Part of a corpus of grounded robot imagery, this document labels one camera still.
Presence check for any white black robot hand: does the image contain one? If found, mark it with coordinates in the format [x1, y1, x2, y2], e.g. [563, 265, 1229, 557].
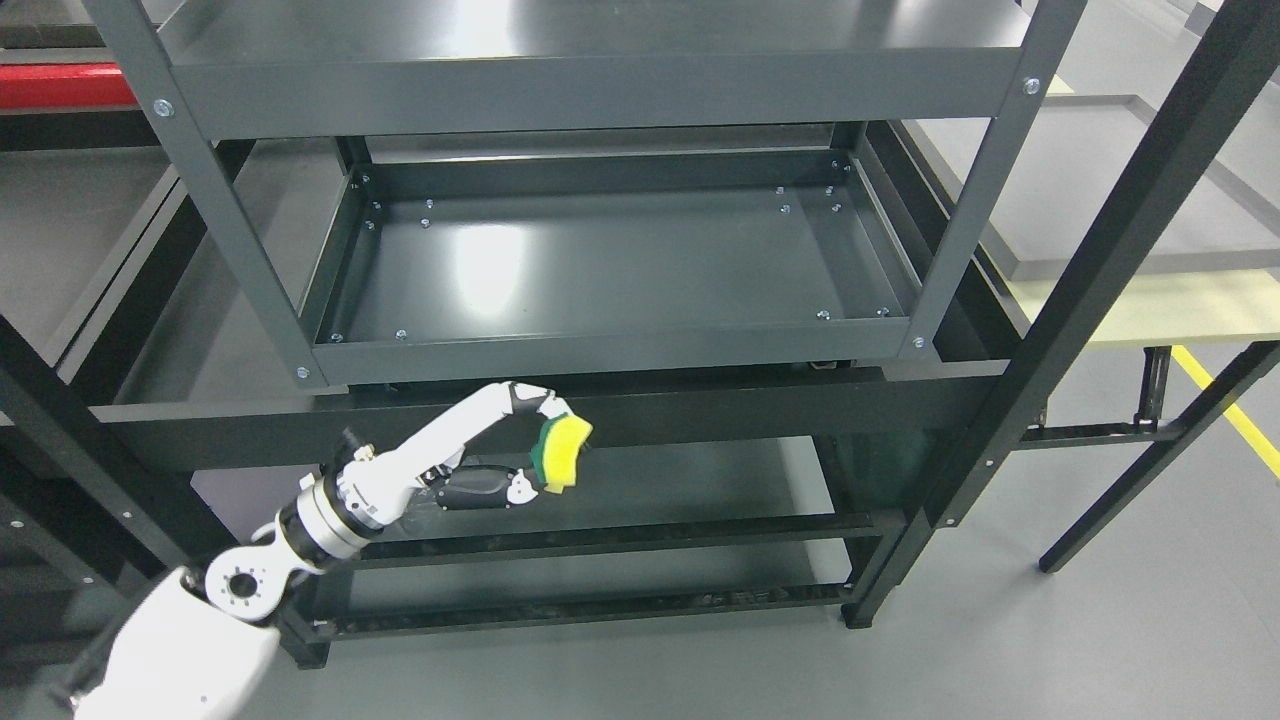
[335, 380, 580, 532]

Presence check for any green yellow sponge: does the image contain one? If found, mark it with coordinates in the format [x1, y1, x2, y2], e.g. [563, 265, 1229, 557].
[529, 413, 594, 495]

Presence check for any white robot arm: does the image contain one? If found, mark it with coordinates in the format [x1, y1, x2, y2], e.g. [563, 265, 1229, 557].
[59, 446, 417, 719]

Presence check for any grey metal shelf unit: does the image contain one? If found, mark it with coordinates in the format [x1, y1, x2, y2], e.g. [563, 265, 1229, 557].
[86, 1, 1085, 388]

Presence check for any black metal shelf rack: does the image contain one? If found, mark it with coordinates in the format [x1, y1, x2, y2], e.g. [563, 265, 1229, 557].
[3, 1, 1277, 676]

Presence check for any grey shallow tray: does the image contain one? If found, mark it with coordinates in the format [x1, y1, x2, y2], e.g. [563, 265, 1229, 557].
[900, 94, 1280, 284]

